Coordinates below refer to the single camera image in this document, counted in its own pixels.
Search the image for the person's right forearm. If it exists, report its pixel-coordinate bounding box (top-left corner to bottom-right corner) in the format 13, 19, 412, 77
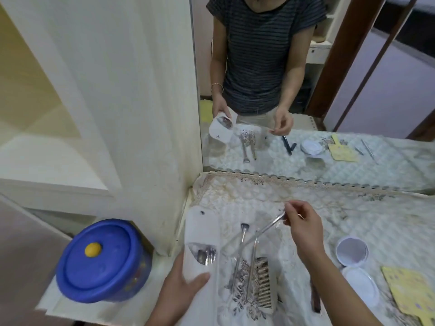
302, 249, 386, 326

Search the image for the yellow patterned card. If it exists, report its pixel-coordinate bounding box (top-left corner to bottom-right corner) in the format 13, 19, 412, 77
380, 265, 435, 326

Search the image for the cream plastic comb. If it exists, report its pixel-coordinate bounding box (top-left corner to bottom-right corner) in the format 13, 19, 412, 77
254, 256, 278, 315

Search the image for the quilted white lace tablecloth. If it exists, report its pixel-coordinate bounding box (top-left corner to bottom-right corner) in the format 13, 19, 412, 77
177, 171, 435, 326

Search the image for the person's right hand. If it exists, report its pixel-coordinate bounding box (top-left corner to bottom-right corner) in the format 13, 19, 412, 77
283, 200, 327, 266

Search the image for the thin silver metal tool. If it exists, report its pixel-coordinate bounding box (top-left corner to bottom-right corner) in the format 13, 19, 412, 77
251, 211, 305, 242

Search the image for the silver handled makeup brush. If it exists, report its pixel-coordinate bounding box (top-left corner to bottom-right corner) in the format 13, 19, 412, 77
225, 223, 251, 291

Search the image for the blue lid with yellow knob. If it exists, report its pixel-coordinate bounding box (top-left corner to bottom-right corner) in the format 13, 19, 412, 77
56, 219, 142, 295

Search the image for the white wooden cabinet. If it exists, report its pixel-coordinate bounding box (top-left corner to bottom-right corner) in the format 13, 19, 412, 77
0, 0, 204, 258

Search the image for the ornate silver handled tool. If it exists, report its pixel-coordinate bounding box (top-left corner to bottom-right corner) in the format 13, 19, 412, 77
245, 234, 261, 296

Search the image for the blue round container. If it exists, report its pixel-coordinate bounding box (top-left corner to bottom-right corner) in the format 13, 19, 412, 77
55, 219, 153, 303

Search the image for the set of metal manicure tools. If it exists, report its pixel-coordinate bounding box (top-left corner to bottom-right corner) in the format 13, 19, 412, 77
188, 243, 217, 266

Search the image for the large wall mirror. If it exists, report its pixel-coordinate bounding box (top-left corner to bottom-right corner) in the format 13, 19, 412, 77
189, 0, 435, 196

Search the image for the white snap pouch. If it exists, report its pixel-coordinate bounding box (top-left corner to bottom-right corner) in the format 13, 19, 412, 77
183, 206, 222, 326

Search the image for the person's left hand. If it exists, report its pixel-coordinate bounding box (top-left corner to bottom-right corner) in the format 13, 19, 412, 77
145, 250, 211, 326

